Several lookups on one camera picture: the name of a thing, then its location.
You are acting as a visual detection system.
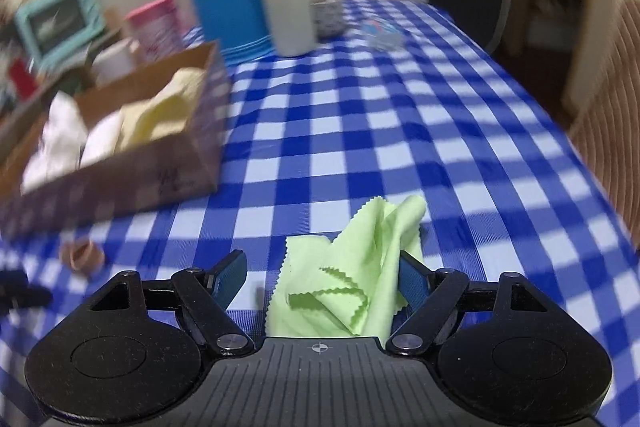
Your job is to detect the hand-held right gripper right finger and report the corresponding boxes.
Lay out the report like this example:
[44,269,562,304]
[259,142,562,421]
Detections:
[386,251,551,355]

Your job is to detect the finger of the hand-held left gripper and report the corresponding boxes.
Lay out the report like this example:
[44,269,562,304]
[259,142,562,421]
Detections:
[0,287,53,312]
[0,269,29,290]

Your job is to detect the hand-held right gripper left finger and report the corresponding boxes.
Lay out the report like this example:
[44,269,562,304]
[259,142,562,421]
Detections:
[87,250,256,355]

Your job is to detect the light green cloth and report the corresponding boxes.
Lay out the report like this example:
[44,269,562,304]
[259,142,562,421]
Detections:
[265,194,428,338]

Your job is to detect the cardboard box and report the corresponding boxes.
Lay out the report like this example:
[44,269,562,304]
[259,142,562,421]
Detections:
[0,41,232,240]

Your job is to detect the white cloth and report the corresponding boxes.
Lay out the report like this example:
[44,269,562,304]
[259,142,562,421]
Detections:
[80,112,126,168]
[22,92,88,192]

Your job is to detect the pale yellow towel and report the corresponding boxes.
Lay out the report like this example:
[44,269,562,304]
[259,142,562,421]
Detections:
[117,68,207,148]

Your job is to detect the blue checkered tablecloth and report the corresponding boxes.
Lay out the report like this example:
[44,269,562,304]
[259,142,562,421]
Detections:
[0,0,640,408]

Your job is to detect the red box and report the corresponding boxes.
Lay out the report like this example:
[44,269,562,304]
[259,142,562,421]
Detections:
[7,59,38,100]

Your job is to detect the white mug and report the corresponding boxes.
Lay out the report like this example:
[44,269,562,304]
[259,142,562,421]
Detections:
[90,38,141,85]

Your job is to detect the tissue packet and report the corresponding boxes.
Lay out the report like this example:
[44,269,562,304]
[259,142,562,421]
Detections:
[362,18,405,50]

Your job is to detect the chair with quilted cover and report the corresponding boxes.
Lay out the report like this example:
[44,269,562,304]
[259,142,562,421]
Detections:
[567,0,640,243]

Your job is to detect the mint toaster oven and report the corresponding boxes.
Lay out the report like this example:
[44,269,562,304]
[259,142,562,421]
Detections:
[14,0,107,72]

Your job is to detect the pink canister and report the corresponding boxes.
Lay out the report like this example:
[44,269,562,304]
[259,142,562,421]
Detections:
[125,0,183,62]

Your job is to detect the wooden shelf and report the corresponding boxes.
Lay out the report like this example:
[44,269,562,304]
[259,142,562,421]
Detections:
[0,7,131,142]

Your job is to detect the small patterned cup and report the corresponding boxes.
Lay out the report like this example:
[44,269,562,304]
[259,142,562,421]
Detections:
[307,0,346,38]

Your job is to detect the brown hair tie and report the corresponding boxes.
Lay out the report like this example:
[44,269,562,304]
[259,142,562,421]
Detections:
[59,238,106,275]

